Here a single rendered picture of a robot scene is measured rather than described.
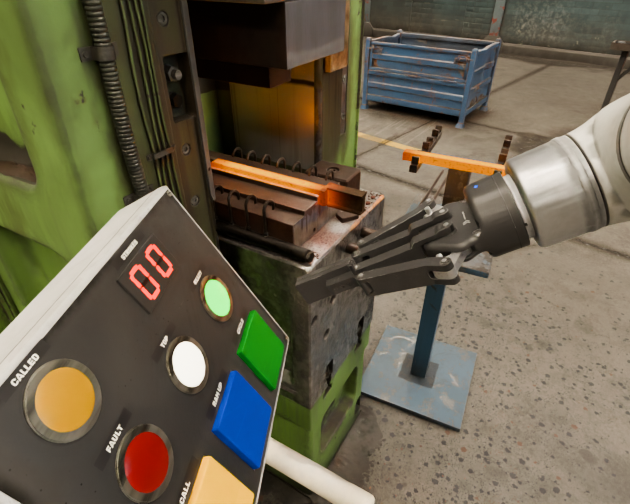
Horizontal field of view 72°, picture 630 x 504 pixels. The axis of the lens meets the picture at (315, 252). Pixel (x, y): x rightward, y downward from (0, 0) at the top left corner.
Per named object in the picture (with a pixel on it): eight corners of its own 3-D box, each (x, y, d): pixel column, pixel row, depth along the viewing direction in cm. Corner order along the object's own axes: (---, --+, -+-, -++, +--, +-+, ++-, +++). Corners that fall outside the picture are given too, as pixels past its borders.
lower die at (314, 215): (338, 211, 104) (339, 179, 99) (293, 252, 89) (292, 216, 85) (206, 174, 121) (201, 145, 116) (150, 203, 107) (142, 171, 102)
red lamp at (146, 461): (186, 461, 37) (177, 431, 34) (143, 512, 33) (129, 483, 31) (160, 444, 38) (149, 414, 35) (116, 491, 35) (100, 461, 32)
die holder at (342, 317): (372, 320, 137) (385, 193, 111) (311, 410, 110) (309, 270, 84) (233, 267, 160) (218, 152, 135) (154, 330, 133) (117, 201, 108)
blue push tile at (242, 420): (273, 407, 52) (236, 368, 48) (260, 469, 45) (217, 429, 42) (260, 411, 52) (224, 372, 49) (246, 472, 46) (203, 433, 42)
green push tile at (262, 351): (285, 345, 60) (255, 308, 56) (276, 390, 54) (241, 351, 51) (275, 348, 60) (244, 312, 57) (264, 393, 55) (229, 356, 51)
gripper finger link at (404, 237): (448, 212, 42) (446, 205, 43) (347, 252, 46) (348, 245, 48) (462, 243, 44) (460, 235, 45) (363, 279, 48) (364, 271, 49)
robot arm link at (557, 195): (573, 198, 45) (514, 221, 47) (551, 121, 40) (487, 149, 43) (615, 247, 37) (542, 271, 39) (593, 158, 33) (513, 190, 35)
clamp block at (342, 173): (360, 192, 112) (362, 168, 108) (345, 205, 106) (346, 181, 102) (320, 181, 117) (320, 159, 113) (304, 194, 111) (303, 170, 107)
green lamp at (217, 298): (241, 305, 53) (237, 277, 51) (216, 328, 50) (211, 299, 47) (221, 296, 54) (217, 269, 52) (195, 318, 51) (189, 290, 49)
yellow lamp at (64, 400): (115, 403, 33) (99, 365, 30) (58, 454, 29) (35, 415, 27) (89, 386, 34) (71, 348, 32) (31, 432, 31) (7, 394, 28)
